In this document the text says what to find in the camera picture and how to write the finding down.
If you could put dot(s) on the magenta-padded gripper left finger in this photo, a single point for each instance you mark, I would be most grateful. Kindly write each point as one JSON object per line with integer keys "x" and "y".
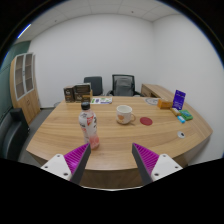
{"x": 75, "y": 159}

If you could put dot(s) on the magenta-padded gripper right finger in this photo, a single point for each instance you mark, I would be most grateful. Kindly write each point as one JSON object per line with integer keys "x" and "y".
{"x": 148, "y": 159}

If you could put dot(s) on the clear drink bottle black cap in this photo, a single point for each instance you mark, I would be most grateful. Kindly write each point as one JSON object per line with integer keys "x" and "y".
{"x": 88, "y": 125}

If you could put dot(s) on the flat round red coaster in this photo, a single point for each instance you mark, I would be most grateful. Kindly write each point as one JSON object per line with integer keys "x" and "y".
{"x": 146, "y": 121}

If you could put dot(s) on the white ceramic mug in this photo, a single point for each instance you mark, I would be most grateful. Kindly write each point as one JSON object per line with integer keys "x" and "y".
{"x": 124, "y": 115}

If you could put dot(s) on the small light blue box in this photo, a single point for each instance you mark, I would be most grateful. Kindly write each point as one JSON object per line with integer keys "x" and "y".
{"x": 181, "y": 119}

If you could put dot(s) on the small yellow box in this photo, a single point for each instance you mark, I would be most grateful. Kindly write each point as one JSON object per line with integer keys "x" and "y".
{"x": 175, "y": 111}

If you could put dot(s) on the orange cardboard box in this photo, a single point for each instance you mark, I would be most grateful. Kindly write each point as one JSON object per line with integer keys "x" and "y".
{"x": 164, "y": 104}

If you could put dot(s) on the green flat box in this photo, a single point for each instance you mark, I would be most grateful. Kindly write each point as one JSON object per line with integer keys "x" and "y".
{"x": 186, "y": 115}

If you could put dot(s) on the round white grey disc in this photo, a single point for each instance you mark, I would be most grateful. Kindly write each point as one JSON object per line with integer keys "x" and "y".
{"x": 152, "y": 101}

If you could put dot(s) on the white green printed leaflet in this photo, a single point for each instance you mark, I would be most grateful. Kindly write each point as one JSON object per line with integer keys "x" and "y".
{"x": 101, "y": 100}

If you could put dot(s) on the black leather sofa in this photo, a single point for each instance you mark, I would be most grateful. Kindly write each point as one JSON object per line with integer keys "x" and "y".
{"x": 13, "y": 135}

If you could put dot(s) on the large dark brown box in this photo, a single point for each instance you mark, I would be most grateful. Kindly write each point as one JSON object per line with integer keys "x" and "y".
{"x": 82, "y": 93}

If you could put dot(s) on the purple standing sign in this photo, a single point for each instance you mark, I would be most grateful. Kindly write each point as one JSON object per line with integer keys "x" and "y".
{"x": 179, "y": 99}

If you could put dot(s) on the wooden side desk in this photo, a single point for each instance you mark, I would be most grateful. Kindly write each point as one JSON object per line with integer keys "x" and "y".
{"x": 156, "y": 90}

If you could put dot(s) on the wooden shelf cabinet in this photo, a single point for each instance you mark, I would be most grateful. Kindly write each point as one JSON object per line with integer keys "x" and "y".
{"x": 28, "y": 100}

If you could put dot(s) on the dark padded office chair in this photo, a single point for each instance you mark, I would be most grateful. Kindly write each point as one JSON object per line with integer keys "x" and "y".
{"x": 95, "y": 85}

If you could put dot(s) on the black mesh office chair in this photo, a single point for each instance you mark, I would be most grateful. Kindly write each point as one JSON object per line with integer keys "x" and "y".
{"x": 123, "y": 86}

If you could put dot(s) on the long ceiling light panel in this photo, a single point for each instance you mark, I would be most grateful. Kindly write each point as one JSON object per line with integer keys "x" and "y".
{"x": 24, "y": 31}

